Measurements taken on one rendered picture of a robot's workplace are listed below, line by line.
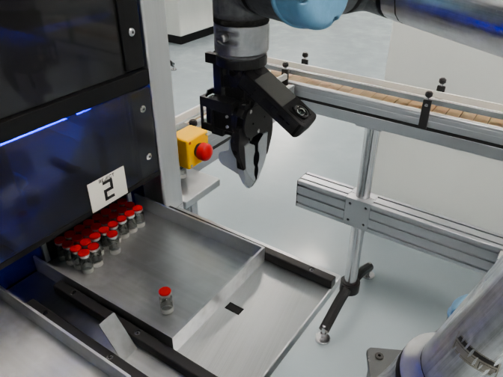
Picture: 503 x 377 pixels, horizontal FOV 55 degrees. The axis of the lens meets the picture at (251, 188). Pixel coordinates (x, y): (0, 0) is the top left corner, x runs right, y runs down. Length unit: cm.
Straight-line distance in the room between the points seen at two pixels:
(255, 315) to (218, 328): 7
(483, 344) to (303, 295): 44
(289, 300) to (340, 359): 108
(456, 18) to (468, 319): 30
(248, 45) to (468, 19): 26
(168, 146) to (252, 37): 42
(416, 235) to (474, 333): 126
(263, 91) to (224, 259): 39
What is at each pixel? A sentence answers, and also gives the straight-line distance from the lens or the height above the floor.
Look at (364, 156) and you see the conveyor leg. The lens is 167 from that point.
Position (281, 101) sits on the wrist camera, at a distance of 66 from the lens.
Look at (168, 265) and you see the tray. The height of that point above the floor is 88.
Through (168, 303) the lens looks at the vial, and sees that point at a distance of 83.
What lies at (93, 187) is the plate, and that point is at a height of 104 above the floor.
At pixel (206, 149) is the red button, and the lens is 105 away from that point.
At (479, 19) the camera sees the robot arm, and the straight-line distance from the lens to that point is 55.
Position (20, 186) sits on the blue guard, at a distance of 81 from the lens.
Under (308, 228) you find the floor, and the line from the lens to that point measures 250.
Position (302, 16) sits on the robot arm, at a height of 137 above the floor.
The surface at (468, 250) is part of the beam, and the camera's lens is 170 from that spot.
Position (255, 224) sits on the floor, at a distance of 251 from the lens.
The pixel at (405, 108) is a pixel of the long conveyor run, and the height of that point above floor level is 93.
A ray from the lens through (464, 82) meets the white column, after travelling 210.
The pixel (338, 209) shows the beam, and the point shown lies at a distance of 180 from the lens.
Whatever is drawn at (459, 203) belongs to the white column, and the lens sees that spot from 231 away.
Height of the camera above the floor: 149
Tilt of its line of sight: 32 degrees down
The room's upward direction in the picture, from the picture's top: straight up
